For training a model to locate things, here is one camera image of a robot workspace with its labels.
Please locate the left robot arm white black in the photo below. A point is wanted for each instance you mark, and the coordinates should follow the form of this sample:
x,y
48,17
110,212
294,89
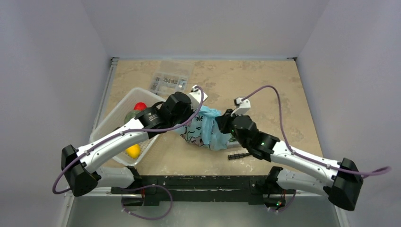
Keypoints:
x,y
81,168

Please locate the red fake fruit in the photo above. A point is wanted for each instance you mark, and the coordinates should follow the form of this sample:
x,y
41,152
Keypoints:
x,y
140,106

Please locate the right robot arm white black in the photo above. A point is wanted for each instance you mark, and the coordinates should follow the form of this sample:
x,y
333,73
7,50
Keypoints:
x,y
340,181

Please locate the green circuit board box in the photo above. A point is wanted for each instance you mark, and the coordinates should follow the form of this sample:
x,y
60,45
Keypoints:
x,y
233,144

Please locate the blue plastic bag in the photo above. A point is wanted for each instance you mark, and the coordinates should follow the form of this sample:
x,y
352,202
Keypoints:
x,y
203,130

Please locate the yellow fake lemon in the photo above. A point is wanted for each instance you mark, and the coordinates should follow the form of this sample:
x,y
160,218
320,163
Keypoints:
x,y
133,151

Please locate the aluminium frame rail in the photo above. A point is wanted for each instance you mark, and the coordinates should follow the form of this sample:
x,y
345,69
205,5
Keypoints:
x,y
106,92

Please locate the white plastic basket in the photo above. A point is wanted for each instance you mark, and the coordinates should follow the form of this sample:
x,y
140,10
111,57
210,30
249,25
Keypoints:
x,y
116,118

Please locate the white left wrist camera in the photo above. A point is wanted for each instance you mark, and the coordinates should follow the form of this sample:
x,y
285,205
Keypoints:
x,y
196,96

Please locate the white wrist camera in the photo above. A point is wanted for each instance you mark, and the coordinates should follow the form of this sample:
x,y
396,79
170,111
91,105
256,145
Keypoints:
x,y
196,96
242,105

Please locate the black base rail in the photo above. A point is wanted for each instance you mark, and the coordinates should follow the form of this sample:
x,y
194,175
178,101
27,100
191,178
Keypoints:
x,y
151,190

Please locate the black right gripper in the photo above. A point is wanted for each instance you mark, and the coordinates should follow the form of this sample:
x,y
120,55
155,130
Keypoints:
x,y
224,119

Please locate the black T-handle tool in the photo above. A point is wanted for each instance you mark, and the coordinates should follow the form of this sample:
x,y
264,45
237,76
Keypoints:
x,y
238,156

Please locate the green fake fruit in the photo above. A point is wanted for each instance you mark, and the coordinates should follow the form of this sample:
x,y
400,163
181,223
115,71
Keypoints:
x,y
130,115

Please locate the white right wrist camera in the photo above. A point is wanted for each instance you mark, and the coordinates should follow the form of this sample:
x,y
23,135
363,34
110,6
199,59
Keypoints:
x,y
242,105

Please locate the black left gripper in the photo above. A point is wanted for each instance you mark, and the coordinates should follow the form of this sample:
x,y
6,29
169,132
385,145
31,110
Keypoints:
x,y
190,112

